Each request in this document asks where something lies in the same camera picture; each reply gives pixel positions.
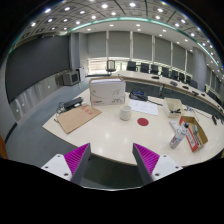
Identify white ceramic mug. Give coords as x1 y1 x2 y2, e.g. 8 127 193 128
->
119 104 133 122

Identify clear plastic water bottle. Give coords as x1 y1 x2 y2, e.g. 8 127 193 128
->
169 122 190 150

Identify open cardboard box red side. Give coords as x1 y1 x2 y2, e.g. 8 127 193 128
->
178 115 209 153

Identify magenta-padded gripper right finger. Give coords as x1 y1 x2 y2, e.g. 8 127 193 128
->
132 142 184 186

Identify flat round red coaster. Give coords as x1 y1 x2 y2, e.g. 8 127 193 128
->
136 117 150 127

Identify round ceiling lights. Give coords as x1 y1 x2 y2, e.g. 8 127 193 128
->
29 1 224 73

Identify large white cardboard box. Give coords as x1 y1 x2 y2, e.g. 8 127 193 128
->
88 77 127 107

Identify single black mesh chair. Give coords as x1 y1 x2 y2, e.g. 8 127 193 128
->
105 59 118 75

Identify row of black office chairs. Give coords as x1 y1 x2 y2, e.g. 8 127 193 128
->
125 60 201 89

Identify white printed paper sheet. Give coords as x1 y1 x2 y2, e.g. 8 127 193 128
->
128 98 160 117

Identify small open beige cardboard box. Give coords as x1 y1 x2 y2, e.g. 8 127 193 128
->
162 97 185 118

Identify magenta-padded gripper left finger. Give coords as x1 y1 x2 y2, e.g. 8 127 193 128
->
40 142 92 185

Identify flat brown cardboard sheet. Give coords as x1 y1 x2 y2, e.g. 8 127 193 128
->
55 104 103 135

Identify black power strip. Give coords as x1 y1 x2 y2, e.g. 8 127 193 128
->
62 96 84 110

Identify grey box monitor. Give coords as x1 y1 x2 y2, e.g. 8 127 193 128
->
61 70 81 87

